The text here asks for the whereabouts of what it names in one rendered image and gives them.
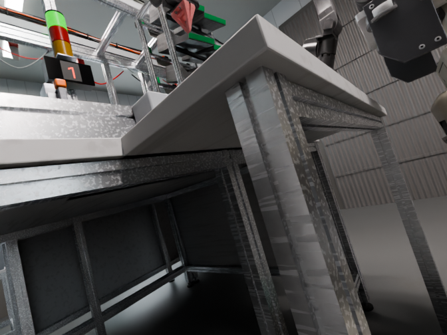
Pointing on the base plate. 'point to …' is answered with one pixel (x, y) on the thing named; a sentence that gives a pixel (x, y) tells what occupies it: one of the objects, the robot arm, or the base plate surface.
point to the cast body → (48, 90)
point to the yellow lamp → (61, 46)
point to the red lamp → (56, 32)
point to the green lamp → (55, 18)
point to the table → (167, 108)
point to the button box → (147, 104)
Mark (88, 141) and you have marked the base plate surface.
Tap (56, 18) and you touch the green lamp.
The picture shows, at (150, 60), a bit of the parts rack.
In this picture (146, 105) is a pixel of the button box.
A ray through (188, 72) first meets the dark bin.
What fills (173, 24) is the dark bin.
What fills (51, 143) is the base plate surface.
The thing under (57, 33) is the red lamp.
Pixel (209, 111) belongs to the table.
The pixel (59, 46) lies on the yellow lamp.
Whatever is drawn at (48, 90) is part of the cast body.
